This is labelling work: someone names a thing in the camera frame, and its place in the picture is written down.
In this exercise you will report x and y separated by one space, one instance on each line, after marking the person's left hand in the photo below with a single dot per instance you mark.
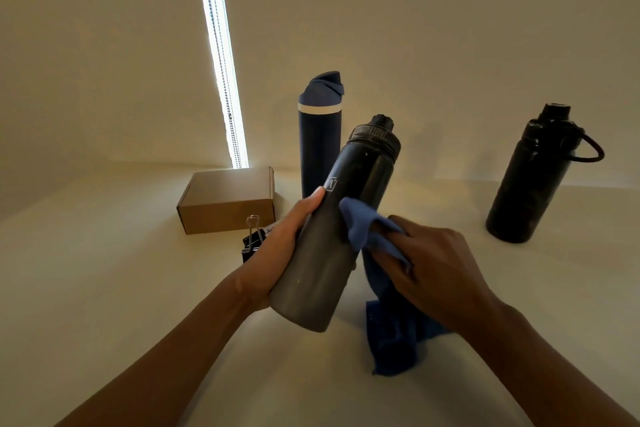
270 261

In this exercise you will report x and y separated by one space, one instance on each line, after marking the black binder clip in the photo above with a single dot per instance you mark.
252 241

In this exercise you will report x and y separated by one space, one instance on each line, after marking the navy bottle with blue lid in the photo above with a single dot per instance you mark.
320 141

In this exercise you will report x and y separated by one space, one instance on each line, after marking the black grey gradient bottle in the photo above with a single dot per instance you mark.
320 261

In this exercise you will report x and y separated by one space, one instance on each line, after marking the blue cloth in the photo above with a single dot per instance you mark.
395 336

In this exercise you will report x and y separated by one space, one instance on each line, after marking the person's right forearm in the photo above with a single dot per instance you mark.
550 371

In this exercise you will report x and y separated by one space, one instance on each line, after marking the person's right hand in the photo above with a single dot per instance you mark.
440 276

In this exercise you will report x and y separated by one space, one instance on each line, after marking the person's left forearm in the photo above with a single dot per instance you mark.
150 371

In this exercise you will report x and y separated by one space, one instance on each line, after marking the black white striped marker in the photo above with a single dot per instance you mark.
271 229

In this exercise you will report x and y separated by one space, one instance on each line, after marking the brown paper box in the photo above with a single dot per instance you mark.
225 196

